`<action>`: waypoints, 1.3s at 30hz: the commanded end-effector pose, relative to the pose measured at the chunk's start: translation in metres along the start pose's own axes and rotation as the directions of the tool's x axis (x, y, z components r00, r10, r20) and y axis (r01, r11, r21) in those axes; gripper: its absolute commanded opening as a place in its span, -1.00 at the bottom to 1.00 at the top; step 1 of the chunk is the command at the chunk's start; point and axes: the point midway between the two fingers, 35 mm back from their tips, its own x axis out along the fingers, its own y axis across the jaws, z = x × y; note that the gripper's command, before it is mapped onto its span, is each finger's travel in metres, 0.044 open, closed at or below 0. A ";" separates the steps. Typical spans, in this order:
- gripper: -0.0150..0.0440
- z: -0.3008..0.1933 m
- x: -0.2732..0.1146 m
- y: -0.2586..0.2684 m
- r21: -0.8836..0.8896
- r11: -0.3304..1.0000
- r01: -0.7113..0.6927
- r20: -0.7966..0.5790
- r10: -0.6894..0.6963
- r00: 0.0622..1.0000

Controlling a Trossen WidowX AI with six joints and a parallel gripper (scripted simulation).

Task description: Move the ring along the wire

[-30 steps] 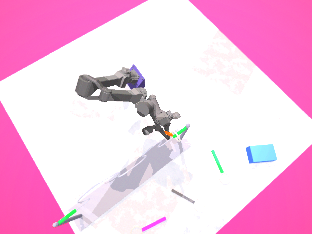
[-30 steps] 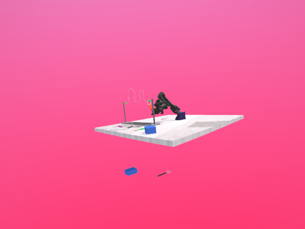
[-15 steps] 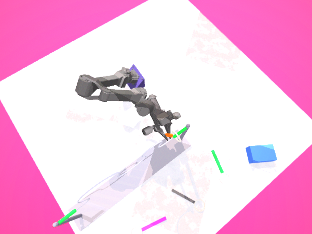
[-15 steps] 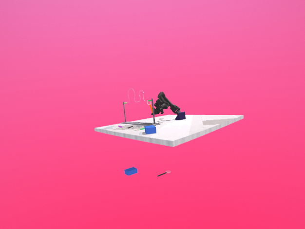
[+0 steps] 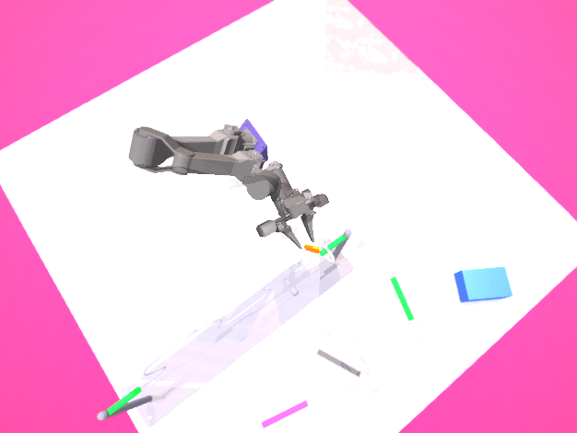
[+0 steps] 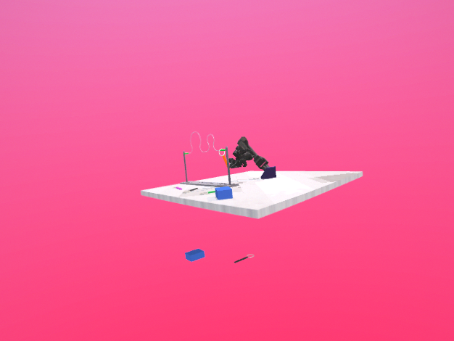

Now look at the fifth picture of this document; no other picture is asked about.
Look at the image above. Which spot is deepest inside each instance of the pink handle with cream ring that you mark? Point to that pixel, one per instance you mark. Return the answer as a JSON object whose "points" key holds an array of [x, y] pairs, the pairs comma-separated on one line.
{"points": [[273, 419]]}

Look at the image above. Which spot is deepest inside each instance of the orange handle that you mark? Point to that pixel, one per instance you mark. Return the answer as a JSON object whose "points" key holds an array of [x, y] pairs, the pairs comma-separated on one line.
{"points": [[311, 248]]}

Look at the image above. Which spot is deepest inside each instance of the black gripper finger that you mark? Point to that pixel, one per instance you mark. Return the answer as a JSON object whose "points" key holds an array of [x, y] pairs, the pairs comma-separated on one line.
{"points": [[289, 233], [307, 223]]}

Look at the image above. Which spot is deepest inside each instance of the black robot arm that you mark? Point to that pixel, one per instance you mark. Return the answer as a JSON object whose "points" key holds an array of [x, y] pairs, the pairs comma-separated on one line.
{"points": [[228, 151]]}

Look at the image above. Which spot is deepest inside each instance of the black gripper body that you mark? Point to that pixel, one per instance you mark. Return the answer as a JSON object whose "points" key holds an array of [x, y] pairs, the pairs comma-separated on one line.
{"points": [[270, 226]]}

